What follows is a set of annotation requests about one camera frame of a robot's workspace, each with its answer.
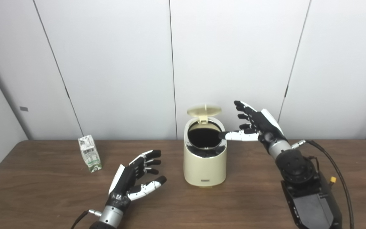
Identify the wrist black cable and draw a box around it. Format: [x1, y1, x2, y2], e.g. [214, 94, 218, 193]
[71, 209, 102, 229]
[291, 139, 355, 229]

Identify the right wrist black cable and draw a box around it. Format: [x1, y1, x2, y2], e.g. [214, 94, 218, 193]
[291, 139, 355, 229]

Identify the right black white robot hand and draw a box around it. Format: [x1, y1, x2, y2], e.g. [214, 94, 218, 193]
[219, 101, 288, 150]

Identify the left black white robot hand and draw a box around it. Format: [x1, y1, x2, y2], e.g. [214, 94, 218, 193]
[108, 149, 167, 210]

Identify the white green milk carton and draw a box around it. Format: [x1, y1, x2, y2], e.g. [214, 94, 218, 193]
[78, 135, 102, 173]

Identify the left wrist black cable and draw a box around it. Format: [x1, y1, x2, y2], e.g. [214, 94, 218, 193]
[71, 209, 102, 229]

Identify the cream-colored bin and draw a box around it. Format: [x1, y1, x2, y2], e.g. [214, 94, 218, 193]
[183, 116, 227, 188]

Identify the cream round bin lid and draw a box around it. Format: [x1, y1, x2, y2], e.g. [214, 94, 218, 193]
[187, 104, 222, 124]

